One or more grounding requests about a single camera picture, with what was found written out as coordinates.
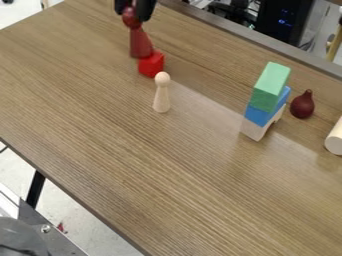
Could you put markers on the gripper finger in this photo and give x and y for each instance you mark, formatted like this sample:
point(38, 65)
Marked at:
point(120, 6)
point(146, 9)

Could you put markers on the dark red wooden pawn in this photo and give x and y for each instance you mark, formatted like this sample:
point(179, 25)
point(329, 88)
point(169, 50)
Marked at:
point(140, 41)

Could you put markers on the red cube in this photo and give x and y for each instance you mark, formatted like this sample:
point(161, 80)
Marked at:
point(151, 65)

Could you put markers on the beige wooden pawn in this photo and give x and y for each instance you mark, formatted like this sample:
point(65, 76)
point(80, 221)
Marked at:
point(161, 96)

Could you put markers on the black office chair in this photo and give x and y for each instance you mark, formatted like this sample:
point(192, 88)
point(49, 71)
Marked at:
point(229, 8)

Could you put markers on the black computer tower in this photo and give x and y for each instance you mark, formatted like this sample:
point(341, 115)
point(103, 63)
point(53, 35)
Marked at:
point(285, 18)

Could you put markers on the green block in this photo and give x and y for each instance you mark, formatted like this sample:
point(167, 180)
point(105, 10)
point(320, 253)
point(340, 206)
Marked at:
point(269, 86)

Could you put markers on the blue block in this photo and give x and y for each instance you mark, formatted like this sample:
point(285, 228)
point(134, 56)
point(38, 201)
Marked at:
point(262, 116)

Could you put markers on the white arch block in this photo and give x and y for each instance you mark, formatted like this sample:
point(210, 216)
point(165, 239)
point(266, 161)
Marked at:
point(258, 131)

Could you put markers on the dark red drop-shaped toy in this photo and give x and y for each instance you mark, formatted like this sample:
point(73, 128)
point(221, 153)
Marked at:
point(302, 106)

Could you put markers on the beige wooden cylinder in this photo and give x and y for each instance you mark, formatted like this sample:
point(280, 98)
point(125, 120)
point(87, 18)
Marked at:
point(335, 138)

